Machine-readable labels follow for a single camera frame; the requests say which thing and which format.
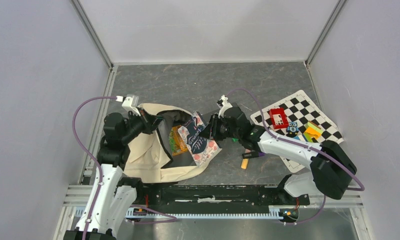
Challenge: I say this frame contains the orange green book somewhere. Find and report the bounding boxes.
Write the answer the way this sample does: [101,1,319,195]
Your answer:
[168,125,188,157]

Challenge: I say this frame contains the blue owl figure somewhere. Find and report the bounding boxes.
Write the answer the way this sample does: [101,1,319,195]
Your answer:
[286,121,299,136]

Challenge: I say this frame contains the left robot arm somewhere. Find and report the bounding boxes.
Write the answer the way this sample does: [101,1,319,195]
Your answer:
[63,108,163,240]

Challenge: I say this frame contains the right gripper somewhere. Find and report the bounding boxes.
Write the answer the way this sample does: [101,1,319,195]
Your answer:
[198,114,241,141]

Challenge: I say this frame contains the purple highlighter pen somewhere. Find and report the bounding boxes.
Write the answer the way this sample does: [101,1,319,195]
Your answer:
[242,151,265,159]

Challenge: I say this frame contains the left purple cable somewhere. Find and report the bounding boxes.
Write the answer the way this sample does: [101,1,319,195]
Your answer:
[72,95,178,240]

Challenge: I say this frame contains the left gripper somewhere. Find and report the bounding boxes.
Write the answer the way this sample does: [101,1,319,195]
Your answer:
[120,107,164,144]

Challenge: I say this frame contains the colourful toy block pile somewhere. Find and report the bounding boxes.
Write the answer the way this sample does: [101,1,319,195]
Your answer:
[294,121,324,143]

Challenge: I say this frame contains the black gold book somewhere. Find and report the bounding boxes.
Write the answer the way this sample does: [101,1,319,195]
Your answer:
[200,107,220,126]

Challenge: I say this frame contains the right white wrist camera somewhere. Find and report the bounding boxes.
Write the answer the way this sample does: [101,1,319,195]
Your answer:
[216,95,233,118]

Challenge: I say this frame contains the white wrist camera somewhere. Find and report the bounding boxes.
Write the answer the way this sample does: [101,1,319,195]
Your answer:
[116,94,141,116]
[216,95,233,118]

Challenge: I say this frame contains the purple cable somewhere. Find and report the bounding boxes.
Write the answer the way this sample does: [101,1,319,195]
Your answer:
[224,88,366,192]
[72,95,178,240]

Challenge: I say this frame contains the orange highlighter pen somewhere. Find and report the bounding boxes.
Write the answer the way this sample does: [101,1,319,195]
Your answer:
[240,158,249,170]

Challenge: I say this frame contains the beige canvas backpack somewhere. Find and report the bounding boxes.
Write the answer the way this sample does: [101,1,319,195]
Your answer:
[124,103,212,184]

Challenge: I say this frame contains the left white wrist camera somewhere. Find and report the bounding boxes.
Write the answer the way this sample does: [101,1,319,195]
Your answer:
[116,94,141,116]

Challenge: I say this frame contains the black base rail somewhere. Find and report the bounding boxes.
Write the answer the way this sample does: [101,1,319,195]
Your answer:
[134,184,311,220]

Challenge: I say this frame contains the red toy block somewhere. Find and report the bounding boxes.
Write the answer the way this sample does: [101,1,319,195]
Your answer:
[269,107,289,130]

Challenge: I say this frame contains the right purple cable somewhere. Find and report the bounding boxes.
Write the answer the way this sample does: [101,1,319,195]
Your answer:
[224,88,366,192]

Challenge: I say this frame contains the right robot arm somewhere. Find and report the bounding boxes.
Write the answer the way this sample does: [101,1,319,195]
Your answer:
[199,106,357,204]

